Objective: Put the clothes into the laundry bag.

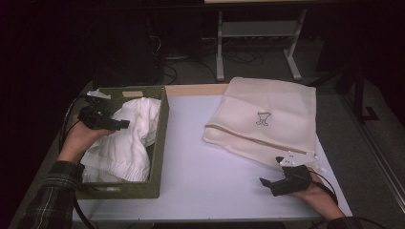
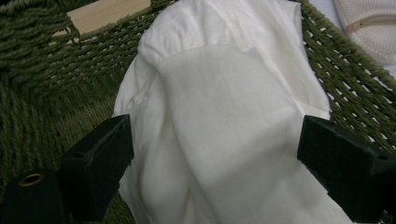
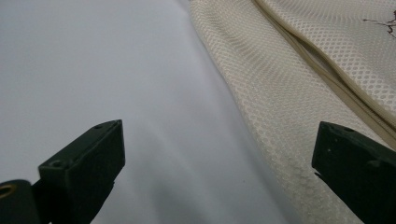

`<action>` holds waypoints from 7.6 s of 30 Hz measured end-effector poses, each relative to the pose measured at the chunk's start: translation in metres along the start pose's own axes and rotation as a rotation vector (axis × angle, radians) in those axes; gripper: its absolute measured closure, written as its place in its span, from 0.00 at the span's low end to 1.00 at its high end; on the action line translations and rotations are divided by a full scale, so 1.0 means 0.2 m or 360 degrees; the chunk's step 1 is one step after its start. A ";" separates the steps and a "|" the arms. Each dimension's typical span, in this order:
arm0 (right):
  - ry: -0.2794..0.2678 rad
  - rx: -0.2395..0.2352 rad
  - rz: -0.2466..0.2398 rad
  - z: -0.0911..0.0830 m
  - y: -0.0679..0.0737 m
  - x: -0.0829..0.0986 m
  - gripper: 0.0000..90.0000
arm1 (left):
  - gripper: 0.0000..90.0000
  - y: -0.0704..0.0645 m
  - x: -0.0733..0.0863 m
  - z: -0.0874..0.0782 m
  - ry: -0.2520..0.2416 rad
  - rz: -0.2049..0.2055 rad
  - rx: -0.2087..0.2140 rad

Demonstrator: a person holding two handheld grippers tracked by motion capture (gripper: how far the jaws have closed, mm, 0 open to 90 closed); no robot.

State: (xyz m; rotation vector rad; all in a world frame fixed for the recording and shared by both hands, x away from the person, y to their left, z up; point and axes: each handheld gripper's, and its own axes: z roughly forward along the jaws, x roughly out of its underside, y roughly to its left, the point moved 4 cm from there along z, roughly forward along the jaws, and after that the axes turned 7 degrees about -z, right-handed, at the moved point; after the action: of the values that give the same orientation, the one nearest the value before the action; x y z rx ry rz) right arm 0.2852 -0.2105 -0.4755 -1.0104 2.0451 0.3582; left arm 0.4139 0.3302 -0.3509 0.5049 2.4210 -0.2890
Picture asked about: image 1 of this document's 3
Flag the cream zippered laundry bag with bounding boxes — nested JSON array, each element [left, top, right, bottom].
[[202, 75, 319, 171]]

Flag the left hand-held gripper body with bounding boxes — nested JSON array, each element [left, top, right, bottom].
[[77, 89, 113, 132]]

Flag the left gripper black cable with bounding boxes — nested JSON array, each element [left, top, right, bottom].
[[57, 94, 96, 229]]

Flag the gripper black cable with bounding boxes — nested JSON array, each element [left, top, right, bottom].
[[309, 171, 390, 229], [57, 94, 96, 229]]

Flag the white table mat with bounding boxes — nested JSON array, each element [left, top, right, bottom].
[[71, 92, 353, 222]]

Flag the person's left hand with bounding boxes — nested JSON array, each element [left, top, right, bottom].
[[56, 114, 116, 165]]

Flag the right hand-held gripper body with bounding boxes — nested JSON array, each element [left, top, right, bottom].
[[270, 152, 318, 198]]

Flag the black floor cable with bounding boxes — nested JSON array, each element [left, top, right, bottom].
[[156, 56, 218, 86], [223, 47, 266, 67]]

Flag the person's right hand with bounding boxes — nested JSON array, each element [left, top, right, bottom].
[[289, 172, 347, 221]]

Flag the white metal desk frame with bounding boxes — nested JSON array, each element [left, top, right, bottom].
[[203, 0, 339, 82]]

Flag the green woven basket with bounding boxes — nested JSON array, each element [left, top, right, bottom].
[[75, 85, 170, 200]]

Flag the white garment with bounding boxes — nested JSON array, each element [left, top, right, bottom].
[[79, 96, 162, 184]]

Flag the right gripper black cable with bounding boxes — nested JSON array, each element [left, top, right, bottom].
[[309, 171, 390, 229]]

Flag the aluminium frame rail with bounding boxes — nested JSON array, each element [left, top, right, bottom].
[[338, 94, 405, 215]]

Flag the black metal stand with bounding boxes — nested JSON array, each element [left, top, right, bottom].
[[305, 61, 380, 124]]

